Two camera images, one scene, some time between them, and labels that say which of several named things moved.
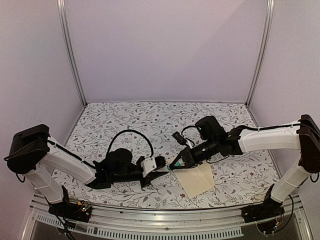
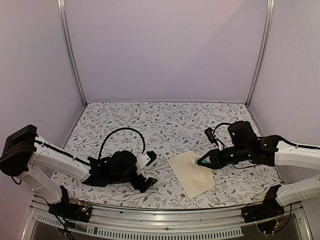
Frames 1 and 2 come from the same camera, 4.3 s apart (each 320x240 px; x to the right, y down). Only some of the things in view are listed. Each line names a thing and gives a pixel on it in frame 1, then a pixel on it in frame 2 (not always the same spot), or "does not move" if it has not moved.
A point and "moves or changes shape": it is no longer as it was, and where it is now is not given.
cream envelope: (195, 180) does not move
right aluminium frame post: (268, 21) does not move
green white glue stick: (179, 163) moves or changes shape
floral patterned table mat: (150, 131) does not move
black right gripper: (186, 153) -> (216, 162)
